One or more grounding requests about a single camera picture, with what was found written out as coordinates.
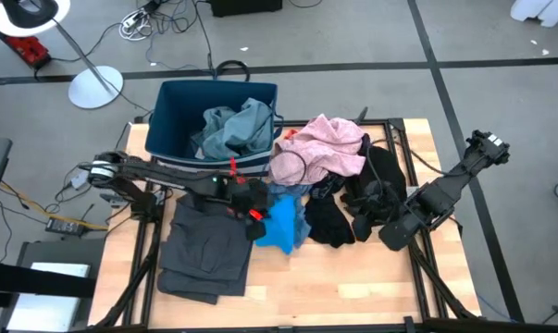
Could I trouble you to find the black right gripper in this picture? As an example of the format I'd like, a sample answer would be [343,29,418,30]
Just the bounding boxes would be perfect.
[352,215,423,253]

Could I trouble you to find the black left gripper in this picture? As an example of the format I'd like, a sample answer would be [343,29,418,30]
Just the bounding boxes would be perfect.
[231,178,270,241]

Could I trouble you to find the bright blue garment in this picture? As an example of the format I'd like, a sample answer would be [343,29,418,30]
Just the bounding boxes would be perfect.
[254,193,303,255]

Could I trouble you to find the small black garment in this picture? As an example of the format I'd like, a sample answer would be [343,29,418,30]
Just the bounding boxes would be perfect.
[304,173,357,249]

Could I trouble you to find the large black garment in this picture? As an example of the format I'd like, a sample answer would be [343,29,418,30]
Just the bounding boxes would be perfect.
[341,143,408,228]

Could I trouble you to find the pink knit garment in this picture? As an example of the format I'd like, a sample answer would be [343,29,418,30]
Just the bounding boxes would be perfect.
[268,114,366,187]

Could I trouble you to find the large teal-grey shirt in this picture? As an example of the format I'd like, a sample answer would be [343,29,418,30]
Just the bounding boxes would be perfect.
[190,96,275,161]

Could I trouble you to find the dark grey folded garment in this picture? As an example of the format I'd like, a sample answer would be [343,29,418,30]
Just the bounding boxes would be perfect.
[156,191,254,305]

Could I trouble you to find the navy white-striped fabric bin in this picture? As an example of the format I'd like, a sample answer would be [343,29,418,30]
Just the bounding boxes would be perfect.
[143,59,284,177]

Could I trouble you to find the grey power adapter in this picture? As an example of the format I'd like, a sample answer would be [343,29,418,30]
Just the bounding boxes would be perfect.
[69,170,90,191]

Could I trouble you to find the black power adapter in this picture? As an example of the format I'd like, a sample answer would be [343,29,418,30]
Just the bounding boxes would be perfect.
[45,216,86,238]

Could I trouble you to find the black cabinet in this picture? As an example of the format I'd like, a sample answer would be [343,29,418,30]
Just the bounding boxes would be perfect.
[0,238,106,333]

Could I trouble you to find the white floor lamp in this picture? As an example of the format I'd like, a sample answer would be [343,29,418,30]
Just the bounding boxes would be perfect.
[0,0,125,110]

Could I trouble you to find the black box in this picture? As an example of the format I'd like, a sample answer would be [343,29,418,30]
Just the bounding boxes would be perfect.
[208,0,284,19]

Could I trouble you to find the black beam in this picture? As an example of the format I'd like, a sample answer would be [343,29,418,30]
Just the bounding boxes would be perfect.
[0,260,97,300]

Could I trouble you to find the white panel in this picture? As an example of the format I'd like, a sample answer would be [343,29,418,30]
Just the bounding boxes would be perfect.
[7,262,93,332]

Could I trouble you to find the white power strip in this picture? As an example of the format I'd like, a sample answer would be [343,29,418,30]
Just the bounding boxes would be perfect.
[119,8,155,42]

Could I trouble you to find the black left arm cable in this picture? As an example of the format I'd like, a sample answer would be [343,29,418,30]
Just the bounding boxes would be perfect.
[267,149,308,187]

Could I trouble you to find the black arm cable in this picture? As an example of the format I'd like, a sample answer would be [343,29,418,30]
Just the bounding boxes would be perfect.
[267,149,308,187]
[366,137,446,218]

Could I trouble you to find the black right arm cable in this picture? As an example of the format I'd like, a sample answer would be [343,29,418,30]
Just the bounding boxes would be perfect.
[366,137,446,218]

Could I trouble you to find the black aluminium table frame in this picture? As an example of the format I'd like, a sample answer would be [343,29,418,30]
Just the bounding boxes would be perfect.
[88,106,558,333]

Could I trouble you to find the black floor cable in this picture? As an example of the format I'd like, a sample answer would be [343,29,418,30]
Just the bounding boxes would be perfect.
[143,0,215,71]

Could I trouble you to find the yellow cable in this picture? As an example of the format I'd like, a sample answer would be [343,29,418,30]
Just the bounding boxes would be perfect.
[0,179,111,231]

